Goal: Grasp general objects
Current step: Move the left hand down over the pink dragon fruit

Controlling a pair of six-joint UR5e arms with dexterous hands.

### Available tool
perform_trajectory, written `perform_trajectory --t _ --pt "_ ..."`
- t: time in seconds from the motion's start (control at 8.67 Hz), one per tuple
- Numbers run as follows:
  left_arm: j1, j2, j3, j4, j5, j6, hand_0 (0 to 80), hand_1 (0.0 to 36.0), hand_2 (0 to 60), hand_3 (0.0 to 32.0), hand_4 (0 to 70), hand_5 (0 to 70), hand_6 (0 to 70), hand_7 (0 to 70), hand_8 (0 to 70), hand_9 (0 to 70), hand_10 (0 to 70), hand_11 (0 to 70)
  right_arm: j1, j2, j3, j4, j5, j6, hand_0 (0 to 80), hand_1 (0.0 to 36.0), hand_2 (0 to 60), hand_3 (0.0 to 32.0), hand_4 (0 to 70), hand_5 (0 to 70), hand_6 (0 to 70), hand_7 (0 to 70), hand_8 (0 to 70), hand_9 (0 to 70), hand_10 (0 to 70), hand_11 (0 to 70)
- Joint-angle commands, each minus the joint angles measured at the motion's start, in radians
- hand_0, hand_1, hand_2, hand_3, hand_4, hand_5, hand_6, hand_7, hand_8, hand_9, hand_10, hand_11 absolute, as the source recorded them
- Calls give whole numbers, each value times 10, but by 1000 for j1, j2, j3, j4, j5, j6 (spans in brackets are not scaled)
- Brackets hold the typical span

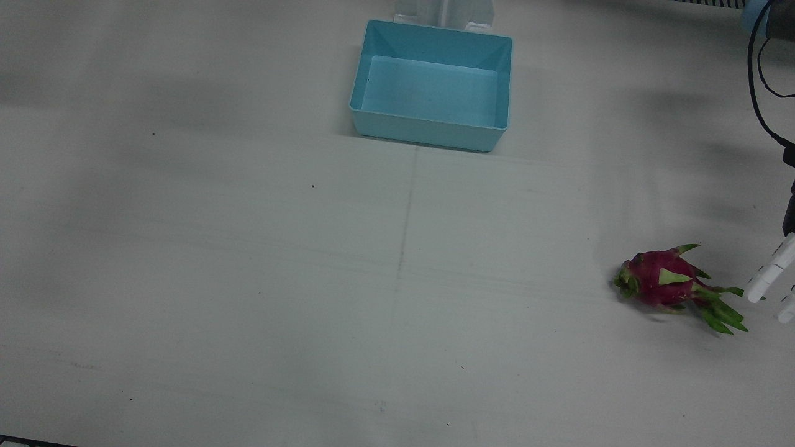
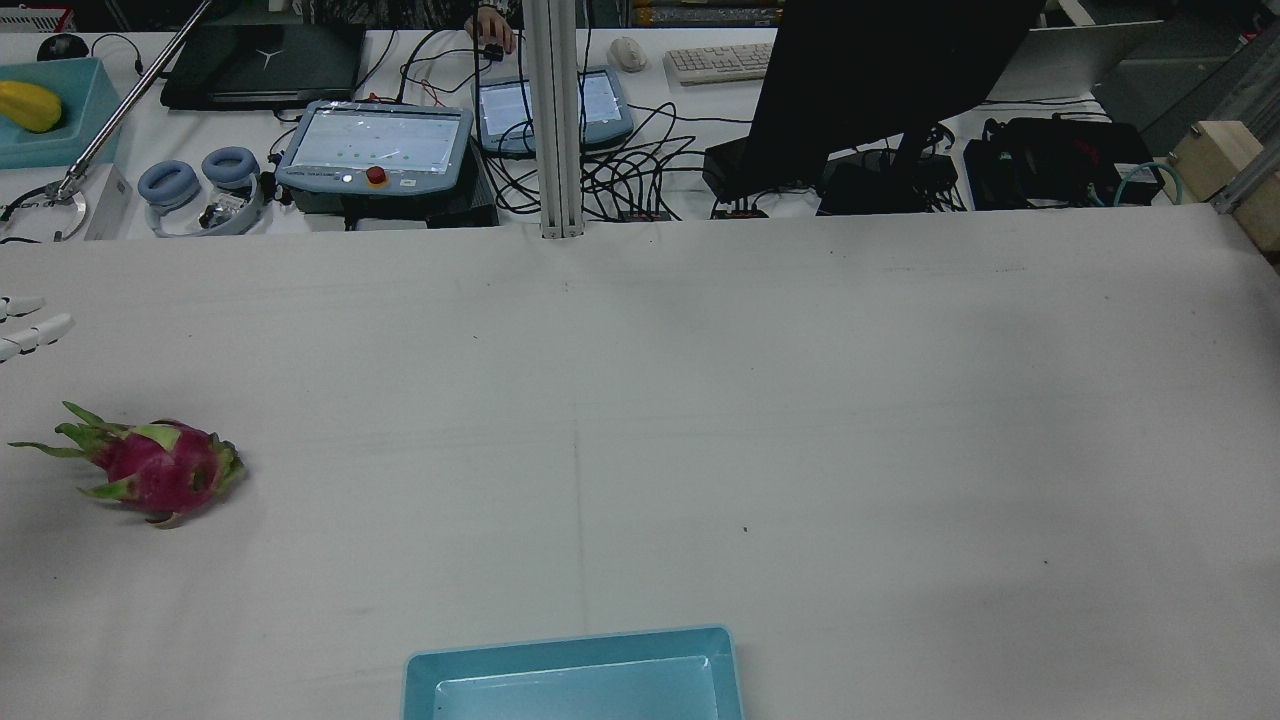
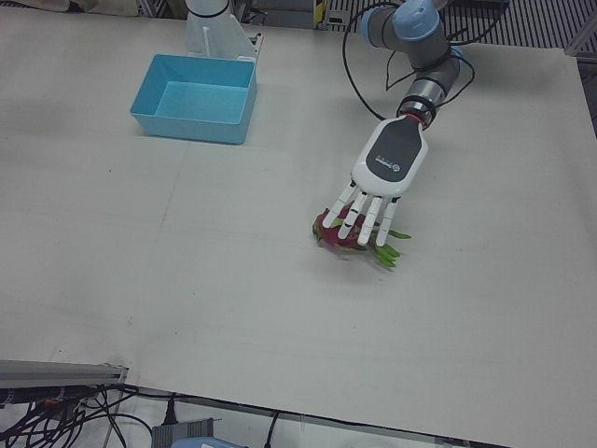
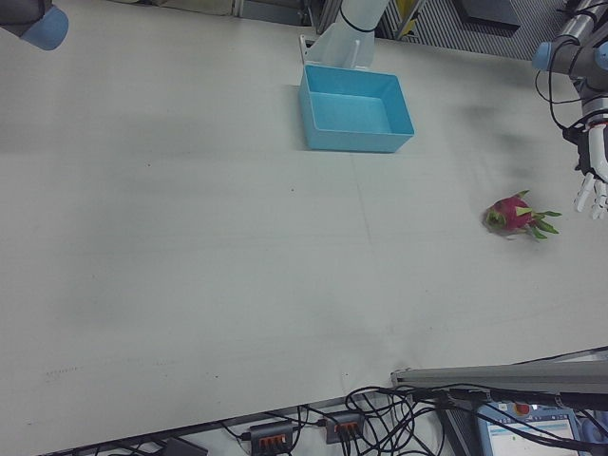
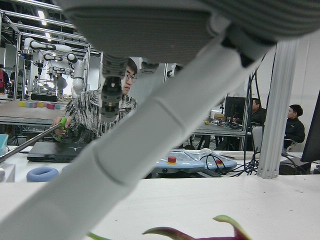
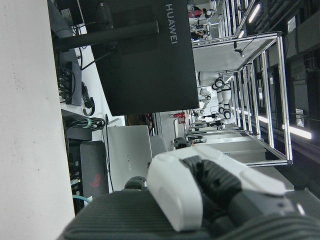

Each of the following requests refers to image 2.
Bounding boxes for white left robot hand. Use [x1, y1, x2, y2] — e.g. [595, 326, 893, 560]
[0, 295, 76, 363]

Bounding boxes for pink dragon fruit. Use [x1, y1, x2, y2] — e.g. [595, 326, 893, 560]
[8, 401, 247, 529]

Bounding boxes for white box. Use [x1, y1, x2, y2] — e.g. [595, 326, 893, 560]
[85, 163, 136, 241]

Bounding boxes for blue headphones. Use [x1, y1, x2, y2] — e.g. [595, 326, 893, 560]
[137, 146, 266, 239]

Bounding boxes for teal foam tray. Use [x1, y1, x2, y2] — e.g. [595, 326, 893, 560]
[0, 57, 123, 169]

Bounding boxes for yellow fruit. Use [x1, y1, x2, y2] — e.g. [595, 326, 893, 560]
[0, 80, 63, 134]

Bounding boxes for metal rod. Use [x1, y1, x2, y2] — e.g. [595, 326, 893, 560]
[55, 0, 216, 201]

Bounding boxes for black laptop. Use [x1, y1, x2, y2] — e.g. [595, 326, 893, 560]
[160, 22, 368, 111]

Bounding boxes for teach pendant with red button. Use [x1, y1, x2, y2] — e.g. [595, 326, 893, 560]
[274, 98, 476, 196]

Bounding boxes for bystander hand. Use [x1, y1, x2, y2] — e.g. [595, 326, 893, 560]
[465, 5, 518, 56]

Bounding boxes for light blue plastic bin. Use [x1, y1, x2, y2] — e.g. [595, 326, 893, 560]
[402, 625, 745, 720]

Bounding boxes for small black box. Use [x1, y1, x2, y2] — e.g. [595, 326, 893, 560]
[703, 138, 801, 201]

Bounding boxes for white keyboard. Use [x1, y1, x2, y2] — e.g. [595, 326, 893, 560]
[665, 42, 776, 85]

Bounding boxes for black monitor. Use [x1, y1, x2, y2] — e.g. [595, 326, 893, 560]
[742, 0, 1046, 216]

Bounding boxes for black equipment bag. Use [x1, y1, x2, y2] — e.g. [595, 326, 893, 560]
[965, 118, 1166, 211]

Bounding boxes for white board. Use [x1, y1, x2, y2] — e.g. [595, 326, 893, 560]
[985, 20, 1166, 103]

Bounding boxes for wooden block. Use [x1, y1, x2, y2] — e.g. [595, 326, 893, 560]
[1168, 120, 1280, 251]

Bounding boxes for aluminium profile post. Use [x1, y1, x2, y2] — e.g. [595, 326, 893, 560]
[520, 0, 586, 239]

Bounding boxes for black cable tangle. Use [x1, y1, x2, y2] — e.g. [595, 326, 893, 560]
[490, 100, 723, 216]

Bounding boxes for teal cable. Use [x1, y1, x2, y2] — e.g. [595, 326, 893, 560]
[1115, 160, 1186, 208]

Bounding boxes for aluminium frame bar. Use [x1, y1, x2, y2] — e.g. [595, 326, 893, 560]
[1210, 145, 1280, 216]

